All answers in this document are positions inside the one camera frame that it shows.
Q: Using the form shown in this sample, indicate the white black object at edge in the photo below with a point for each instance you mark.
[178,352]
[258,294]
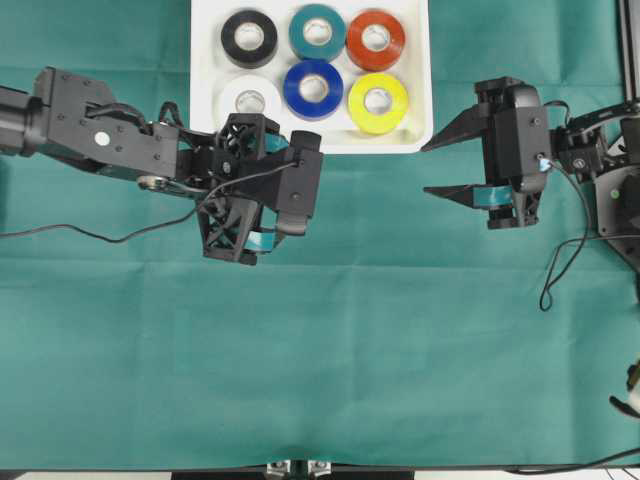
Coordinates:
[629,406]

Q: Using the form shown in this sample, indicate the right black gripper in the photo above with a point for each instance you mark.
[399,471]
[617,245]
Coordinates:
[579,146]

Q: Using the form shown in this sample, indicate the blue tape roll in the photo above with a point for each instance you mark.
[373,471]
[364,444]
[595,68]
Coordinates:
[307,109]

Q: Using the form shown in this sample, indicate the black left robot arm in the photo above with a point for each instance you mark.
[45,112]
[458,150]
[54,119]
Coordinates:
[77,121]

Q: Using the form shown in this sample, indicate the metal clamp bracket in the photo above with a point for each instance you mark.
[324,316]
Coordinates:
[298,469]

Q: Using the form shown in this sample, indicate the white tape roll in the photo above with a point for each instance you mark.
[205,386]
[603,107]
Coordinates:
[250,94]

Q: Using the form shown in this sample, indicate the orange tape roll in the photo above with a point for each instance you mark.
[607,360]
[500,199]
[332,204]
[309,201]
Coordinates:
[375,40]

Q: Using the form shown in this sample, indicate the teal tape roll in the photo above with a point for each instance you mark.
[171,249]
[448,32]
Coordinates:
[317,31]

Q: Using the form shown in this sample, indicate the aluminium frame rail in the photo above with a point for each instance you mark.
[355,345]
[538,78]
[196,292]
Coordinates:
[629,42]

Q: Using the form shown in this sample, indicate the black tape roll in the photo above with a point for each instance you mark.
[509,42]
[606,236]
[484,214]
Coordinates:
[249,39]

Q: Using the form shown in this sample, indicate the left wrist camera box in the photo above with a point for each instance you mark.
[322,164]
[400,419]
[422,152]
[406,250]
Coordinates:
[290,183]

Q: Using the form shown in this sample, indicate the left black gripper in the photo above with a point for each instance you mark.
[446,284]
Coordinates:
[212,169]

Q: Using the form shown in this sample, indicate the white plastic tray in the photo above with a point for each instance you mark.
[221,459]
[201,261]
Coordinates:
[211,70]

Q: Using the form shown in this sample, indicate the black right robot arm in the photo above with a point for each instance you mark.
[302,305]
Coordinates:
[617,188]

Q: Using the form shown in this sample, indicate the yellow tape roll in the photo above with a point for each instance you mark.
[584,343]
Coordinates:
[377,103]

